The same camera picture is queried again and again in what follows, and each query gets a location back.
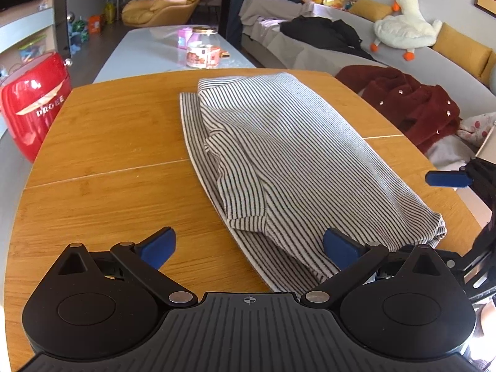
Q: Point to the orange box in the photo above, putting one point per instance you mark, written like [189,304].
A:
[95,24]

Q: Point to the grey sofa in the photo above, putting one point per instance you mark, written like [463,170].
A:
[317,56]

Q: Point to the black garment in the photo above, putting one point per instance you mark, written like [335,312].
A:
[321,33]

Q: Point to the yellow sofa cushion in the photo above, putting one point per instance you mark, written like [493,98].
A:
[461,46]
[370,9]

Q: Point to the white goose plush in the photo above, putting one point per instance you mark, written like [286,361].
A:
[407,25]

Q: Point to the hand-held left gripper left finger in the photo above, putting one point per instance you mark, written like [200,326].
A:
[159,246]

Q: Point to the green watermelon ball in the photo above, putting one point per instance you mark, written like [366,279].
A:
[79,24]

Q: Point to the yellow bottle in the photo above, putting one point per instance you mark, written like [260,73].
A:
[110,12]

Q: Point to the beige blanket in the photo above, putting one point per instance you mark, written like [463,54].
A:
[263,11]

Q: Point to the black white striped shirt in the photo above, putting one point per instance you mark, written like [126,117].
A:
[279,143]

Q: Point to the pink plastic container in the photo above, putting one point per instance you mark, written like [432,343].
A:
[184,38]

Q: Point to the white marble coffee table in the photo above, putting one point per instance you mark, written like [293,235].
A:
[139,54]

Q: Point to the clear box with green lid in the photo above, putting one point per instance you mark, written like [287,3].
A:
[33,48]

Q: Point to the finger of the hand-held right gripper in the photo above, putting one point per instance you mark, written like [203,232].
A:
[484,240]
[447,178]

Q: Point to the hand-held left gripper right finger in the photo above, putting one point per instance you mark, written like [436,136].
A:
[341,250]

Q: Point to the pink dotted white cloth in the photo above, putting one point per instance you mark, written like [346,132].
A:
[478,124]

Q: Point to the glass jar with gold lid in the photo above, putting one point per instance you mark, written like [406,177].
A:
[202,50]

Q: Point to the dark red fleece coat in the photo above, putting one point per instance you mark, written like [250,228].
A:
[403,97]

